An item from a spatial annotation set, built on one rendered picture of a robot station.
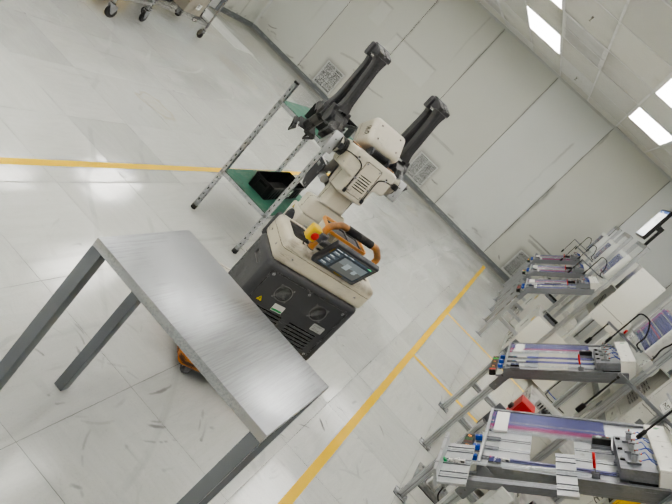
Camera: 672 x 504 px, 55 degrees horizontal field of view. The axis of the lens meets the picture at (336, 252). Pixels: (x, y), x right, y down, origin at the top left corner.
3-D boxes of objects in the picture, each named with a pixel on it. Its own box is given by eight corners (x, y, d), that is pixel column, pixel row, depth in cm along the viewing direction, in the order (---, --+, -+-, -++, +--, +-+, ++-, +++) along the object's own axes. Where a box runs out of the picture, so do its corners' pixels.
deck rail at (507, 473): (476, 479, 262) (476, 464, 262) (476, 477, 264) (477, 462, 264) (671, 507, 240) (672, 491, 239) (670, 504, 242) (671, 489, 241)
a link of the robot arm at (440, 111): (444, 99, 321) (457, 111, 326) (432, 92, 332) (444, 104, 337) (386, 170, 329) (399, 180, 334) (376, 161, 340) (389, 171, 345)
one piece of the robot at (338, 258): (351, 294, 301) (387, 276, 287) (294, 259, 283) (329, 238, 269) (352, 275, 308) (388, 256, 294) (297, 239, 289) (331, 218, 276)
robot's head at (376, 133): (399, 164, 310) (408, 138, 315) (369, 140, 299) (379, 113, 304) (379, 169, 322) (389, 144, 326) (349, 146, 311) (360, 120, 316)
